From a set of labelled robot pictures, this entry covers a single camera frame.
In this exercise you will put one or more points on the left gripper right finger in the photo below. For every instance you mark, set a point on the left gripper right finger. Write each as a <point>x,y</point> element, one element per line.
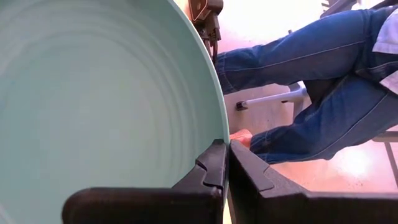
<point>280,205</point>

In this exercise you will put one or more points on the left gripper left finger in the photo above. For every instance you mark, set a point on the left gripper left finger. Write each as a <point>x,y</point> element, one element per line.
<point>186,202</point>

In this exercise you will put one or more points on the teal plate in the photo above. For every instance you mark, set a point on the teal plate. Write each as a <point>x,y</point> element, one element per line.
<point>93,93</point>

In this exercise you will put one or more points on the orange shoe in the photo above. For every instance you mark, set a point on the orange shoe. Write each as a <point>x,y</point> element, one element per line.
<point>242,136</point>

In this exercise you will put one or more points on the white chair leg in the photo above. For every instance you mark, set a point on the white chair leg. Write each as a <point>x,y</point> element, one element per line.
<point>270,99</point>

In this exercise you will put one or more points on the person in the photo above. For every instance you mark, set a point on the person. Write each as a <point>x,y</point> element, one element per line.
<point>311,62</point>

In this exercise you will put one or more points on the grey metal chair frame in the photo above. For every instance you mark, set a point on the grey metal chair frame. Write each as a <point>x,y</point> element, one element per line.
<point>385,137</point>

